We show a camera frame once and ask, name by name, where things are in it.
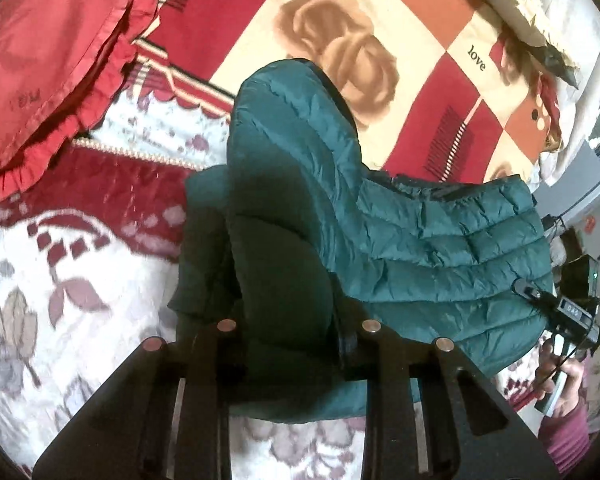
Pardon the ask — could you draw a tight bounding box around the grey cabinet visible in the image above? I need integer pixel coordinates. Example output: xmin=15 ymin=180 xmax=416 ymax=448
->
xmin=534 ymin=139 xmax=600 ymax=223

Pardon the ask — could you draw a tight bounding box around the red ruffled pillow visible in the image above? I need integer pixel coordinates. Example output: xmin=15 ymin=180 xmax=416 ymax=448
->
xmin=0 ymin=0 xmax=160 ymax=202

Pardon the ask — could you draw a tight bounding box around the dark cloth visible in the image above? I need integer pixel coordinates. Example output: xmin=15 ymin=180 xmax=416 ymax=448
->
xmin=527 ymin=42 xmax=580 ymax=87

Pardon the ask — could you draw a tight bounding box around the teal quilted puffer jacket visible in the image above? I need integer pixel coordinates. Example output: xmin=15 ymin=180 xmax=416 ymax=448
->
xmin=167 ymin=57 xmax=555 ymax=425

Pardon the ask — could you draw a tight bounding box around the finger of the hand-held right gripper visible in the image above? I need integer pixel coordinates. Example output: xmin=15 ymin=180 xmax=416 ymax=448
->
xmin=512 ymin=279 xmax=556 ymax=313

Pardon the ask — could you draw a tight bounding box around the red cream rose checkered blanket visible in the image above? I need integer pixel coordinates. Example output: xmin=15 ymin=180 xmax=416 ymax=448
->
xmin=130 ymin=0 xmax=566 ymax=186

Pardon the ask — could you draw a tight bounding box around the person's right forearm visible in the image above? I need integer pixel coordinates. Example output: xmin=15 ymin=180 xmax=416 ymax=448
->
xmin=536 ymin=397 xmax=595 ymax=477

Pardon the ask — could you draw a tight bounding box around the black device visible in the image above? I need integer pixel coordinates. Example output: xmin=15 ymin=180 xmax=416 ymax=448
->
xmin=559 ymin=254 xmax=600 ymax=306

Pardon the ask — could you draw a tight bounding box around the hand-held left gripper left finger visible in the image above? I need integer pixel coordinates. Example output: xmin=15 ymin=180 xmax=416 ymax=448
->
xmin=32 ymin=319 xmax=247 ymax=480

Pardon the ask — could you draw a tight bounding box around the person's right hand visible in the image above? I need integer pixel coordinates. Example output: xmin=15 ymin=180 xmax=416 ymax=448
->
xmin=535 ymin=337 xmax=590 ymax=418

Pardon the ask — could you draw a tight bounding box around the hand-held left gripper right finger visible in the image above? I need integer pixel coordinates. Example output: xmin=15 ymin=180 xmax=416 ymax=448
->
xmin=339 ymin=319 xmax=562 ymax=480

